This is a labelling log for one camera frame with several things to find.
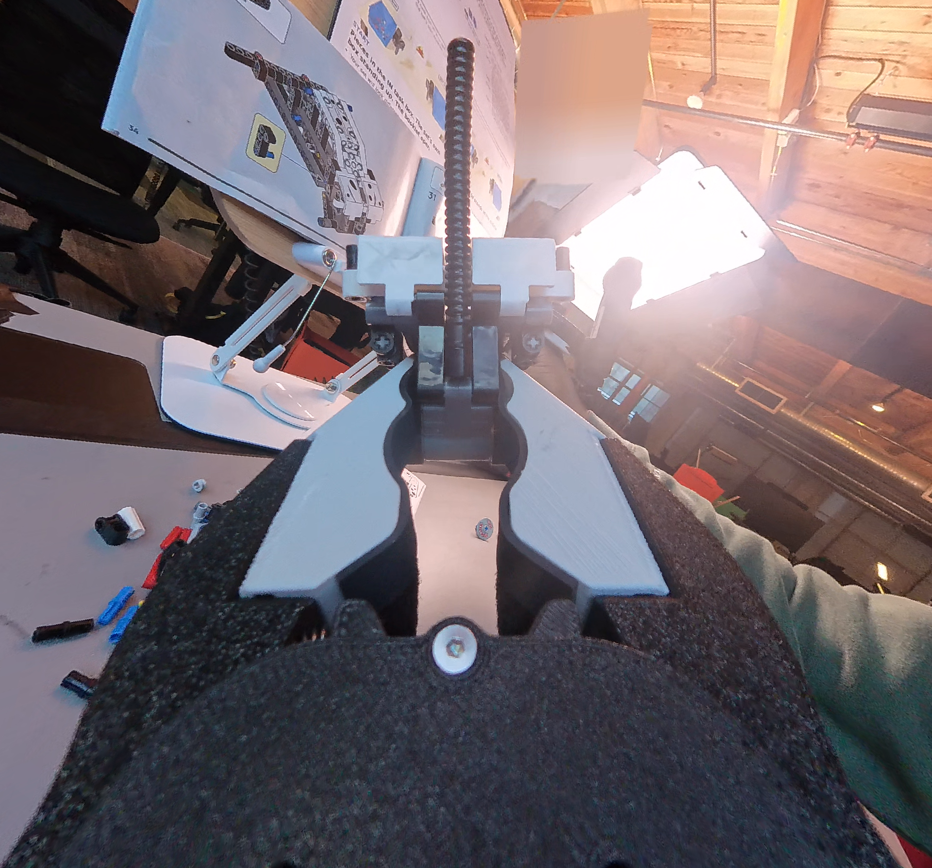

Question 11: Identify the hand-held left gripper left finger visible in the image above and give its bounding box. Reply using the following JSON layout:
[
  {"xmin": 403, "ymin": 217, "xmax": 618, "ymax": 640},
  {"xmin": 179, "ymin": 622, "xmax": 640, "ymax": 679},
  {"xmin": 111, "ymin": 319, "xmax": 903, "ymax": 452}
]
[{"xmin": 238, "ymin": 359, "xmax": 417, "ymax": 607}]

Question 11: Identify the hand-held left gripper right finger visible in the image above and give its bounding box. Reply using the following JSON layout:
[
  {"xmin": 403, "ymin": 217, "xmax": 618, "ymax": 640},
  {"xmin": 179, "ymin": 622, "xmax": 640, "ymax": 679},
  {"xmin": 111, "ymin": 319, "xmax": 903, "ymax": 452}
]
[{"xmin": 496, "ymin": 359, "xmax": 674, "ymax": 614}]

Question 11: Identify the toy brick model car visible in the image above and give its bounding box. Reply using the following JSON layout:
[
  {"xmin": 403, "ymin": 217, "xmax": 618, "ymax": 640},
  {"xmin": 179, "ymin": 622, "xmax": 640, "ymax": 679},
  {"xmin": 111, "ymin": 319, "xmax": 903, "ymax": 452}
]
[{"xmin": 340, "ymin": 38, "xmax": 579, "ymax": 468}]

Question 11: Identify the instruction booklet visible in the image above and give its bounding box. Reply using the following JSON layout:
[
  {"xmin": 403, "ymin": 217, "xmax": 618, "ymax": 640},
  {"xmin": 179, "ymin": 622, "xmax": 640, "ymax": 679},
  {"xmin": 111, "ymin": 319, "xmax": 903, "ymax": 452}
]
[{"xmin": 102, "ymin": 0, "xmax": 441, "ymax": 246}]

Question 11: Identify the printed task sheet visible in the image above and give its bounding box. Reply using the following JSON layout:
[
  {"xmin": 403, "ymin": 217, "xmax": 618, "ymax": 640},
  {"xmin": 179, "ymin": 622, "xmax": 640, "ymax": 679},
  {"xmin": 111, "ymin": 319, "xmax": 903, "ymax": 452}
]
[{"xmin": 333, "ymin": 0, "xmax": 519, "ymax": 237}]

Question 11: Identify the book stand with white base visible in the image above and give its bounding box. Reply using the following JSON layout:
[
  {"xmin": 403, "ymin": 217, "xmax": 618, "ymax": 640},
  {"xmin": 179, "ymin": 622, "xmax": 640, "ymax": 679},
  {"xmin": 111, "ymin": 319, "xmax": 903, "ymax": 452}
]
[{"xmin": 156, "ymin": 196, "xmax": 404, "ymax": 455}]

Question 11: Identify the red box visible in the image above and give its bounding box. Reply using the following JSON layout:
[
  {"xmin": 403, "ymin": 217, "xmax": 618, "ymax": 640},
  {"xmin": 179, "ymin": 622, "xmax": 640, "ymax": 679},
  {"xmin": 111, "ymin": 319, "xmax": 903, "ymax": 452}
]
[{"xmin": 282, "ymin": 333, "xmax": 368, "ymax": 383}]

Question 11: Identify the pile of small brick pieces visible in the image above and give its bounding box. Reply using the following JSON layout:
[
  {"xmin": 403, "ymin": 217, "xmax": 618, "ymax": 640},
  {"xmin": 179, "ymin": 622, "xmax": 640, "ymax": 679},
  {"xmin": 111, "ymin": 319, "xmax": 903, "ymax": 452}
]
[{"xmin": 30, "ymin": 475, "xmax": 219, "ymax": 703}]

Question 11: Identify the black office chair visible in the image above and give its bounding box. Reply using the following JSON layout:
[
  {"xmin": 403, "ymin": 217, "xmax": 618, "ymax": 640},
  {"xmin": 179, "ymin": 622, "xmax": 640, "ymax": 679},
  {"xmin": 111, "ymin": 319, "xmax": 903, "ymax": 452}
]
[{"xmin": 0, "ymin": 133, "xmax": 164, "ymax": 304}]

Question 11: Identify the black ceiling track light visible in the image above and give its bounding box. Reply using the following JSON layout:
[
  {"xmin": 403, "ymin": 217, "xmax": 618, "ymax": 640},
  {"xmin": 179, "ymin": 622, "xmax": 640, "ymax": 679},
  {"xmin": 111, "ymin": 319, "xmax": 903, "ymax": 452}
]
[{"xmin": 845, "ymin": 60, "xmax": 932, "ymax": 144}]

